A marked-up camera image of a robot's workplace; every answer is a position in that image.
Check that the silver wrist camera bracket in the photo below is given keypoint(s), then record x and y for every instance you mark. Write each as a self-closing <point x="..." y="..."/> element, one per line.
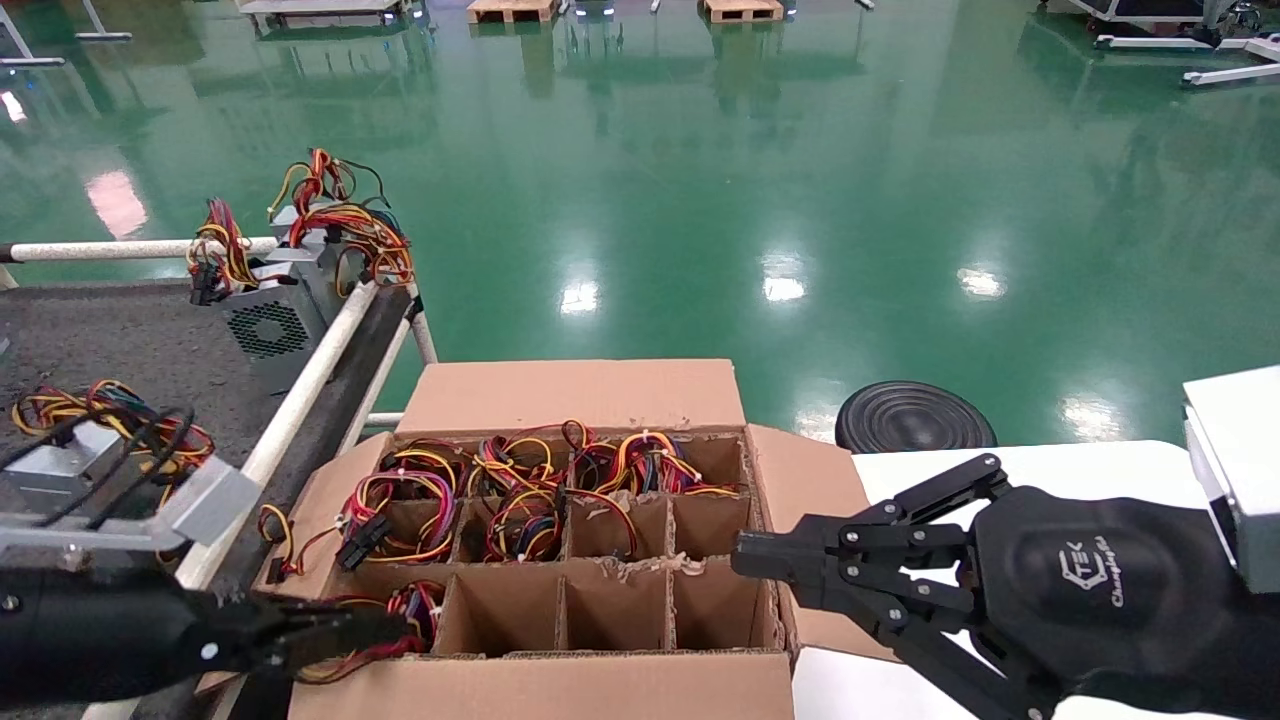
<point x="205" y="505"/>

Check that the white robot base platform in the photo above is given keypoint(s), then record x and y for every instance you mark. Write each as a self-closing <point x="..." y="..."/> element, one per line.
<point x="1080" y="465"/>

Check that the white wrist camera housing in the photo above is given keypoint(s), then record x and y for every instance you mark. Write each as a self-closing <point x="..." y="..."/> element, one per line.
<point x="1240" y="450"/>

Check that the white table frame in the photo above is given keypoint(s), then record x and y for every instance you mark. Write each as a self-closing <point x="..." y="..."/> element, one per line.
<point x="100" y="36"/>
<point x="1230" y="75"/>

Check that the silver power supply fan grille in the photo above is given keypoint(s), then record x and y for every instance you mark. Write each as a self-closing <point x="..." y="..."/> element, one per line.
<point x="265" y="330"/>

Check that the black ribbed round disc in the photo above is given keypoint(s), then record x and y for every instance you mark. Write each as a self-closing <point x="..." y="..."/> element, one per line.
<point x="910" y="420"/>

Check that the cardboard box with dividers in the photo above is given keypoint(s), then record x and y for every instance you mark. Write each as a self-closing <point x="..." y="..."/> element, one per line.
<point x="570" y="395"/>

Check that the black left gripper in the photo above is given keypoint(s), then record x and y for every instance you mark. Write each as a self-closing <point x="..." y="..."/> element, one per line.
<point x="100" y="640"/>

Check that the wooden pallet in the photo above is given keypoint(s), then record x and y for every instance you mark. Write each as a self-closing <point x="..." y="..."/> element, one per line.
<point x="742" y="10"/>
<point x="512" y="10"/>

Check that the grey low table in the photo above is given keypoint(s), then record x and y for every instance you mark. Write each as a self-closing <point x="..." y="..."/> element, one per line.
<point x="320" y="8"/>

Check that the white pipe cart frame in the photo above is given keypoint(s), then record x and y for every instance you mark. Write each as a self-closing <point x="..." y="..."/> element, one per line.
<point x="300" y="400"/>

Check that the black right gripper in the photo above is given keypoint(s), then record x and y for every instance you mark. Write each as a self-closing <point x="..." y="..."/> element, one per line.
<point x="1120" y="600"/>

